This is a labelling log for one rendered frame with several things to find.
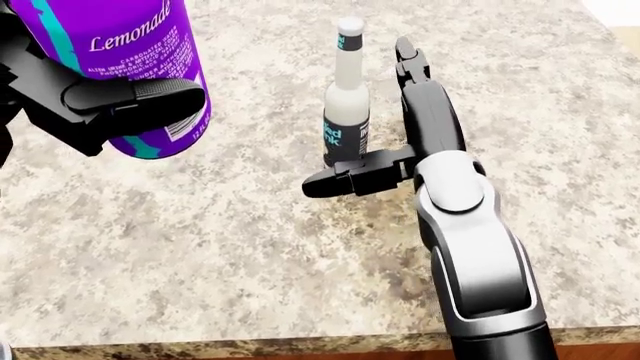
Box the white milk bottle dark label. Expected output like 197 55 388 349
321 15 372 168

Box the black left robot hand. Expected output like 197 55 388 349
0 6 208 158

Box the purple lemonade can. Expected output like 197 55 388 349
8 0 213 161

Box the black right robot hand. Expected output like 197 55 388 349
301 36 469 200

